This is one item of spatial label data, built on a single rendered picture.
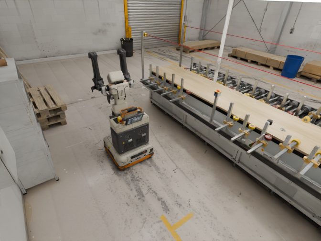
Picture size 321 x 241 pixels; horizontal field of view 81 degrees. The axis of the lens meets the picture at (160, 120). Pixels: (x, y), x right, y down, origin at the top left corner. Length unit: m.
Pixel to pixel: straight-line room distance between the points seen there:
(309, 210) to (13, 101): 3.63
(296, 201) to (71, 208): 2.89
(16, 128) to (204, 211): 2.45
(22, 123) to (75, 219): 1.29
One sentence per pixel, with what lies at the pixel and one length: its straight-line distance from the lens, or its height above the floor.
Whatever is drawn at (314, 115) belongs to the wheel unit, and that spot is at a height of 0.96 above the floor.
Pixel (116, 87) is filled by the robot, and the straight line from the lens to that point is 2.74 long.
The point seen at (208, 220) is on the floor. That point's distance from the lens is 2.70.
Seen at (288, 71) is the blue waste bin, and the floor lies 0.22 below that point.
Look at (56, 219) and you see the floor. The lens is 2.87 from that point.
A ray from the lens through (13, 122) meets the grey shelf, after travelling 2.60.
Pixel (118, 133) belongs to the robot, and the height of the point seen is 0.70.
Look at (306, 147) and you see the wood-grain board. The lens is 2.77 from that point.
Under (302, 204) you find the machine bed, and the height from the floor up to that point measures 0.17.
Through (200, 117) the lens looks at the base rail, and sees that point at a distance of 3.09.
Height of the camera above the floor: 2.30
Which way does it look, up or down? 34 degrees down
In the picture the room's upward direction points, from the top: 2 degrees clockwise
